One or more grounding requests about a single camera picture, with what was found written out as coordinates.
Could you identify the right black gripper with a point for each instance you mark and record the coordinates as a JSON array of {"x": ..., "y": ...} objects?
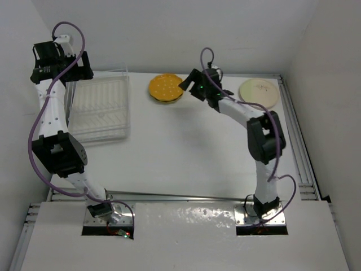
[{"x": 197, "y": 76}]

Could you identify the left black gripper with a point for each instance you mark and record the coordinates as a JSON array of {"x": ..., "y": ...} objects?
[{"x": 82, "y": 73}]

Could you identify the orange plate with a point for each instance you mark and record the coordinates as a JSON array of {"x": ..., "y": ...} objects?
[{"x": 165, "y": 87}]

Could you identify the clear plastic dish rack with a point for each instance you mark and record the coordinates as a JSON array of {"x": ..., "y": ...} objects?
[{"x": 97, "y": 110}]

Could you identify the green polka dot plate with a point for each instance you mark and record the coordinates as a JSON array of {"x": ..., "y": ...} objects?
[{"x": 165, "y": 101}]

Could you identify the cream and green plate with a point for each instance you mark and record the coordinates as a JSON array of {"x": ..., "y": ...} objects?
[{"x": 260, "y": 91}]

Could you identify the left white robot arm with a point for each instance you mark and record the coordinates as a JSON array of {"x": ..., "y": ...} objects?
[{"x": 58, "y": 151}]

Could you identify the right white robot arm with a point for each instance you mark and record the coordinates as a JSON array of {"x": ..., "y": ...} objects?
[{"x": 265, "y": 137}]

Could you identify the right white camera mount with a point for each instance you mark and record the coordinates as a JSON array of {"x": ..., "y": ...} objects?
[{"x": 219, "y": 70}]

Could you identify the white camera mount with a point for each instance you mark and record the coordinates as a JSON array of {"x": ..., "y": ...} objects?
[
  {"x": 65, "y": 41},
  {"x": 219, "y": 70}
]

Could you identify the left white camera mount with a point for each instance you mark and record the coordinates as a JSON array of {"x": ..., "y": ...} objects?
[{"x": 65, "y": 41}]

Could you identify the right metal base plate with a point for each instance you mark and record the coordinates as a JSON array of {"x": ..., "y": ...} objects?
[{"x": 245, "y": 215}]

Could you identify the metal base plate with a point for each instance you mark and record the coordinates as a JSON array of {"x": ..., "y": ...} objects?
[
  {"x": 245, "y": 215},
  {"x": 121, "y": 216}
]

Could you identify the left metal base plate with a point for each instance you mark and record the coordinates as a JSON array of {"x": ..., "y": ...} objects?
[{"x": 121, "y": 216}]

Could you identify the aluminium frame rail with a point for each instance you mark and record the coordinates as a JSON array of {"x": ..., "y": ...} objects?
[{"x": 302, "y": 168}]

